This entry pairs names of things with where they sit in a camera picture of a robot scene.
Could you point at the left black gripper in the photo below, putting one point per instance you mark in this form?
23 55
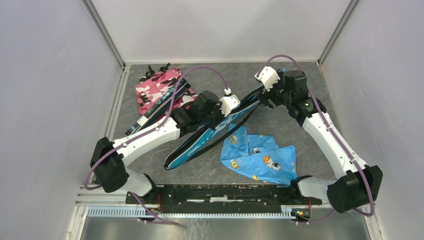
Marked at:
213 126

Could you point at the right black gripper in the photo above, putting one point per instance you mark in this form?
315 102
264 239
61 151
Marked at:
265 96

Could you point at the blue sport racket bag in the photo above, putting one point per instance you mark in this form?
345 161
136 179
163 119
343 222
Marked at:
206 138

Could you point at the black shuttlecock tube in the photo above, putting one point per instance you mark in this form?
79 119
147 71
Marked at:
184 95

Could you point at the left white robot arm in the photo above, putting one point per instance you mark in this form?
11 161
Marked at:
110 158

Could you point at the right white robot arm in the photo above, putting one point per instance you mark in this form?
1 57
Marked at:
357 183

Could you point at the pink camouflage shorts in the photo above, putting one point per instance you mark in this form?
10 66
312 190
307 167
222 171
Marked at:
154 84

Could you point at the blue astronaut print cloth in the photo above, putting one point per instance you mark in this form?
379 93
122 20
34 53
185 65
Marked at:
259 157

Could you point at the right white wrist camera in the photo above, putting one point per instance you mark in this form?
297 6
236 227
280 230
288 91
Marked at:
268 77

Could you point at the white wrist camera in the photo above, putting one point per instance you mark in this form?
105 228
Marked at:
228 102
268 77

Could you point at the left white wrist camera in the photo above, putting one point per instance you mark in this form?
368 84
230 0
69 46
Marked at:
228 102

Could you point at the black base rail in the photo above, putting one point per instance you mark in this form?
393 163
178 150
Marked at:
226 200

